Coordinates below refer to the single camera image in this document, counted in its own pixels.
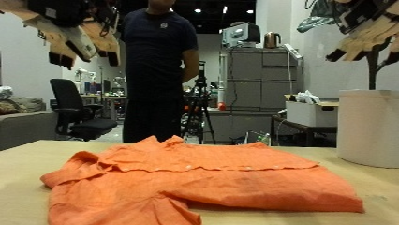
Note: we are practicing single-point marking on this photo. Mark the orange button-up shirt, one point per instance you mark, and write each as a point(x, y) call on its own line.
point(208, 181)

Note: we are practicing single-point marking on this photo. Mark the white power strip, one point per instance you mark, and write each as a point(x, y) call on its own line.
point(293, 51)

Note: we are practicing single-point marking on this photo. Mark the black office chair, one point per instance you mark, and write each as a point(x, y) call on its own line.
point(67, 97)

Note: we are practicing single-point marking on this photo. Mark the person in dark T-shirt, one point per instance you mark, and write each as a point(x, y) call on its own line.
point(158, 62)

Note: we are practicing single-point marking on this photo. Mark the wooden office desk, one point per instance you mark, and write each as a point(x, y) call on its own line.
point(110, 100)

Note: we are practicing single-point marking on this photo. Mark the copper kettle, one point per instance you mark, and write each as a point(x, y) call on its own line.
point(272, 40)

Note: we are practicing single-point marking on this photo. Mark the white plastic bag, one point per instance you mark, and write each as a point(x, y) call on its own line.
point(308, 97)

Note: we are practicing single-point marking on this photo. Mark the brown cushion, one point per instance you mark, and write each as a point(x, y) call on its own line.
point(23, 104)

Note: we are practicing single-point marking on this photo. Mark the white storage box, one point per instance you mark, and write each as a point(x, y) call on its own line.
point(309, 114)

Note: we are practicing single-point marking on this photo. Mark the white round planter pot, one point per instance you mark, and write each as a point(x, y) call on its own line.
point(368, 128)

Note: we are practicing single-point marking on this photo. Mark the grey boxy monitor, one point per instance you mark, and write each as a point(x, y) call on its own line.
point(241, 34)

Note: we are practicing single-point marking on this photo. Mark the grey drawer cabinet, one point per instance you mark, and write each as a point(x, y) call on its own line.
point(249, 81)

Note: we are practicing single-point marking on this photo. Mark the grey sofa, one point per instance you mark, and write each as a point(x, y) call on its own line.
point(25, 128)

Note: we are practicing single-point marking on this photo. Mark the dark side table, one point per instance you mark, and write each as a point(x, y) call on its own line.
point(305, 128)

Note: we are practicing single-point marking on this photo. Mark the small red ball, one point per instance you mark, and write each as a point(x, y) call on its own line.
point(221, 106)

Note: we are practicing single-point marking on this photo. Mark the green plastic bottle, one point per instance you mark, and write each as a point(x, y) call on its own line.
point(265, 139)

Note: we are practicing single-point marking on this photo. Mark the black camera tripod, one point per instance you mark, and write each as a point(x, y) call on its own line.
point(202, 84)

